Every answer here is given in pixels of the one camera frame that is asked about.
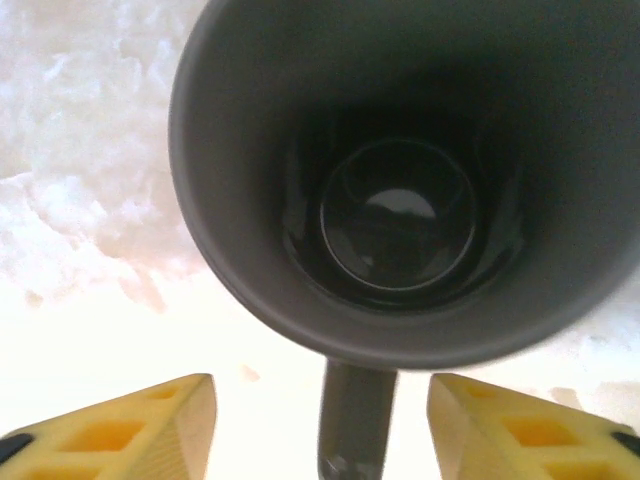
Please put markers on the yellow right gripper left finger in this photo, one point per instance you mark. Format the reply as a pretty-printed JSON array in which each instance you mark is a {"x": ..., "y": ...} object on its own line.
[{"x": 100, "y": 440}]

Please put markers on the black mug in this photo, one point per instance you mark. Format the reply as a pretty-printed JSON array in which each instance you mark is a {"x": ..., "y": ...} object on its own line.
[{"x": 240, "y": 150}]

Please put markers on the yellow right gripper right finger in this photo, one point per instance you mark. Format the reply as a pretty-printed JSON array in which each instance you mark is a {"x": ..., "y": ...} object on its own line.
[{"x": 540, "y": 440}]

